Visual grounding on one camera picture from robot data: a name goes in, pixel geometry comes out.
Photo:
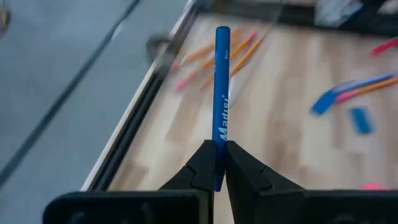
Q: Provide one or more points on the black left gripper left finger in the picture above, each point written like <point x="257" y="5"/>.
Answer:
<point x="199" y="171"/>

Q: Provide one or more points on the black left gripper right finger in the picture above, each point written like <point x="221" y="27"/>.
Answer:
<point x="245" y="177"/>

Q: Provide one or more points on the blue pen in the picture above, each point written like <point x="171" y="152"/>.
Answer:
<point x="367" y="82"/>

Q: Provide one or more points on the black clamp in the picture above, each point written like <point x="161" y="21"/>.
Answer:
<point x="158" y="46"/>

